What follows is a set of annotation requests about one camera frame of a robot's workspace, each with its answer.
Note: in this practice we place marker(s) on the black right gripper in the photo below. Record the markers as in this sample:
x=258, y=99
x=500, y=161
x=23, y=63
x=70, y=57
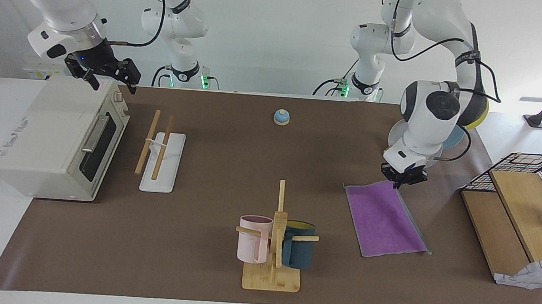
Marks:
x=105, y=68

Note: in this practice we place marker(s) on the light blue plate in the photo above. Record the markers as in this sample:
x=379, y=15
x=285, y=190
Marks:
x=455, y=138

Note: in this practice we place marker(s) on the blue call bell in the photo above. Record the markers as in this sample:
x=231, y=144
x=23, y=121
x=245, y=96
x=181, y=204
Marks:
x=281, y=118

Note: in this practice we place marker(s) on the white towel rack wooden bars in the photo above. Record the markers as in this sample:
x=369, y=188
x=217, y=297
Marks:
x=164, y=173

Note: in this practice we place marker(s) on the wooden mug tree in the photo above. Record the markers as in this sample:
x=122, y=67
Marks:
x=271, y=278

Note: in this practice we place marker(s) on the purple and grey towel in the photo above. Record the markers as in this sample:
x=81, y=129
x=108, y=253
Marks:
x=380, y=221

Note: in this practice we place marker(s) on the grey plate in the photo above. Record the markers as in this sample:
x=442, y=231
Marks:
x=394, y=137

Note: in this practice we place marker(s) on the beige toaster oven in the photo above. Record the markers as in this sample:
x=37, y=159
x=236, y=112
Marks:
x=47, y=141

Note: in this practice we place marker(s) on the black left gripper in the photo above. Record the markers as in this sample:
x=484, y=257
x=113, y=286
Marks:
x=405, y=175

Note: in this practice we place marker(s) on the dark teal mug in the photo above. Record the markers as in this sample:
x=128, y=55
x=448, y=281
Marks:
x=300, y=252

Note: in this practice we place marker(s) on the pink mug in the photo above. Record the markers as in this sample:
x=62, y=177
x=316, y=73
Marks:
x=251, y=246

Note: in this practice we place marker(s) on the white patterned paper sheet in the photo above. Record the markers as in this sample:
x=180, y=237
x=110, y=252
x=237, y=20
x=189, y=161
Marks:
x=534, y=277

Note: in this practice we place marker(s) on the wooden shelf box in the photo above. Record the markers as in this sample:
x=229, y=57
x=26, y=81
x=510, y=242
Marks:
x=515, y=202

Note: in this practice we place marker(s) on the white power strip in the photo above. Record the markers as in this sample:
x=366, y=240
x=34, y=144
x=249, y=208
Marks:
x=38, y=73

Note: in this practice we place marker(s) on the brown table mat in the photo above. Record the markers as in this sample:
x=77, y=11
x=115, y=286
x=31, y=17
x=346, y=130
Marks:
x=200, y=214

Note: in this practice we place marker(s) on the yellow plate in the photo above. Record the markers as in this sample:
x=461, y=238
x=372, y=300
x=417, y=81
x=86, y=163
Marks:
x=482, y=116

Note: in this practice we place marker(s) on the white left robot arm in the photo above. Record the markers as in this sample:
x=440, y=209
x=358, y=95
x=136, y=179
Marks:
x=431, y=115

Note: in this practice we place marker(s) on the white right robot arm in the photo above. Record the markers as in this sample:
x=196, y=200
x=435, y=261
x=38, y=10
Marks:
x=62, y=4

